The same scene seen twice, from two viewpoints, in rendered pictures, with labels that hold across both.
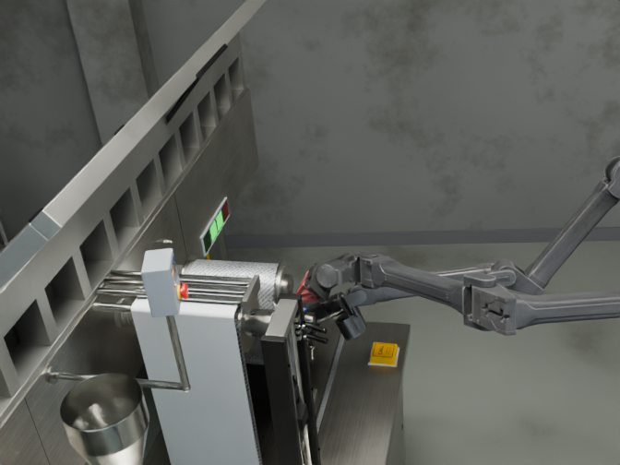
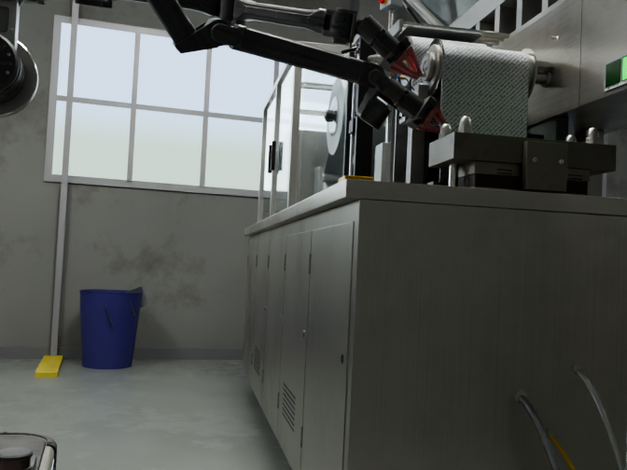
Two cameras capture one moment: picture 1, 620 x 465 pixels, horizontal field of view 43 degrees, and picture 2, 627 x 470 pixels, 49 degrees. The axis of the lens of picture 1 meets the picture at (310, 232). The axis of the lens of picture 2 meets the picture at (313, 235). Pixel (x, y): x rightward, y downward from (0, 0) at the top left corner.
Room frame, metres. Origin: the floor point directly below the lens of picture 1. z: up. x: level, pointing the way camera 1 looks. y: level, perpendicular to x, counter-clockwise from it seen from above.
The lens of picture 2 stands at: (3.13, -0.95, 0.72)
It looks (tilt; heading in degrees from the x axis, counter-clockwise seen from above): 2 degrees up; 154
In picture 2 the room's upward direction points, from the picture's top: 3 degrees clockwise
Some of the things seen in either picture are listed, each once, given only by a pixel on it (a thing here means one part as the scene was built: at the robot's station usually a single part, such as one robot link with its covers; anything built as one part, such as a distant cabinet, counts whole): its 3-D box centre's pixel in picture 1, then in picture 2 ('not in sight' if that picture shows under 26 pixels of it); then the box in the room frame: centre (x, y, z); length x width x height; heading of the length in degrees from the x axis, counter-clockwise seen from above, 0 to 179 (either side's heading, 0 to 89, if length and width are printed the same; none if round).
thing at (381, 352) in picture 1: (384, 353); (355, 183); (1.76, -0.18, 0.91); 0.07 x 0.07 x 0.02; 74
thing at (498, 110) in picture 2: not in sight; (483, 119); (1.76, 0.19, 1.11); 0.23 x 0.01 x 0.18; 74
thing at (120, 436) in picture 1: (105, 412); not in sight; (1.00, 0.38, 1.50); 0.14 x 0.14 x 0.06
